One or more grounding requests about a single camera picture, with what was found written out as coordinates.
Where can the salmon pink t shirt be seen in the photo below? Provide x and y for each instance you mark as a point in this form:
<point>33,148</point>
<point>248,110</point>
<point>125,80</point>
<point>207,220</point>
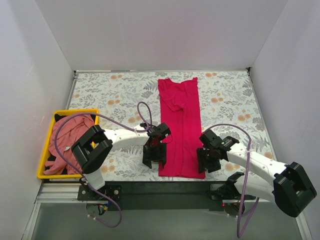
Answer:
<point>64,135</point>

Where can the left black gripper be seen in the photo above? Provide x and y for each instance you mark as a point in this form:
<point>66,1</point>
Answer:
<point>154,153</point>

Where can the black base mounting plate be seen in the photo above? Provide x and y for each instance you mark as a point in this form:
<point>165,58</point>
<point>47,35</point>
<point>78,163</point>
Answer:
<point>164,195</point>

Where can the floral patterned table mat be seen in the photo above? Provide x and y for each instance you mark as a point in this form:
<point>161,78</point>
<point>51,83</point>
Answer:
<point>227,102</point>

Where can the magenta t shirt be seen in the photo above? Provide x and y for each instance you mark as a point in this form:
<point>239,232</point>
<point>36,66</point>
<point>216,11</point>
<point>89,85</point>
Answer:
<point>180,110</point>

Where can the black garment in bin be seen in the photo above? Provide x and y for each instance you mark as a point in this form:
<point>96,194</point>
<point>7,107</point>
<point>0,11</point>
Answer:
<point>60,117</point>

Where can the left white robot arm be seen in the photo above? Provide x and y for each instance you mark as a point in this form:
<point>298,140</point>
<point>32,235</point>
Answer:
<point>93,147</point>

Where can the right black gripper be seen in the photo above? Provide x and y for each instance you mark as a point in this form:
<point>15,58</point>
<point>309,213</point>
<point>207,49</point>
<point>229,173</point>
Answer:
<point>207,157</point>

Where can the yellow plastic bin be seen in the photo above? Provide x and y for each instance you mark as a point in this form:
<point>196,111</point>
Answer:
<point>46,155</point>

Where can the aluminium frame rail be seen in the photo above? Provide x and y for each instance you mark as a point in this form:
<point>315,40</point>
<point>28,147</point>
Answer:
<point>83,193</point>

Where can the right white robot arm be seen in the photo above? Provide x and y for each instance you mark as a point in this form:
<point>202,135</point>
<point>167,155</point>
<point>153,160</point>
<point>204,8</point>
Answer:
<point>286,185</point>

